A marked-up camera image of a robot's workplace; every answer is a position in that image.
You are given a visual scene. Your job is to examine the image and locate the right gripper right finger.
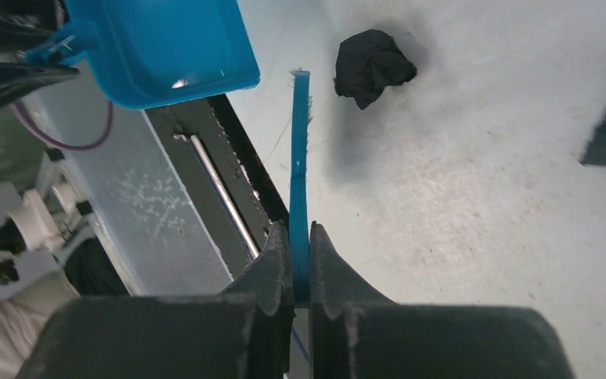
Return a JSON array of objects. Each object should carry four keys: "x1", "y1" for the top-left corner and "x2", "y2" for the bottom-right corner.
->
[{"x1": 309, "y1": 222, "x2": 395, "y2": 320}]

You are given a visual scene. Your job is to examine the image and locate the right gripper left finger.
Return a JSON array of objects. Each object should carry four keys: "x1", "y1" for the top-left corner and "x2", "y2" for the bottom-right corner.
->
[{"x1": 222, "y1": 221, "x2": 290, "y2": 314}]

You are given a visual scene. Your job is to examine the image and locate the blue hand brush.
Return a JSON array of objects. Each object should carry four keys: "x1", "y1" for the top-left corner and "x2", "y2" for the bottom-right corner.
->
[{"x1": 289, "y1": 69, "x2": 311, "y2": 307}]

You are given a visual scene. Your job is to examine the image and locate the blue plastic dustpan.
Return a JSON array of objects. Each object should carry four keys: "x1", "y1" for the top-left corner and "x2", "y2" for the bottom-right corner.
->
[{"x1": 25, "y1": 0, "x2": 260, "y2": 109}]

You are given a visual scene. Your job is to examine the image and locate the black ball scrap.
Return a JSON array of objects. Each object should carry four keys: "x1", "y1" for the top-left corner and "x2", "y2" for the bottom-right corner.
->
[{"x1": 333, "y1": 29, "x2": 417, "y2": 110}]

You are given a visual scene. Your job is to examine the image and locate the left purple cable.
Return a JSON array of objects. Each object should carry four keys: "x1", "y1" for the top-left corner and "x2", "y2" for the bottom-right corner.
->
[{"x1": 9, "y1": 99, "x2": 114, "y2": 152}]

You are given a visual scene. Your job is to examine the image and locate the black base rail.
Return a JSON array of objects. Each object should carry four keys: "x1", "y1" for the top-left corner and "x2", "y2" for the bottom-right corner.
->
[{"x1": 145, "y1": 96, "x2": 289, "y2": 276}]

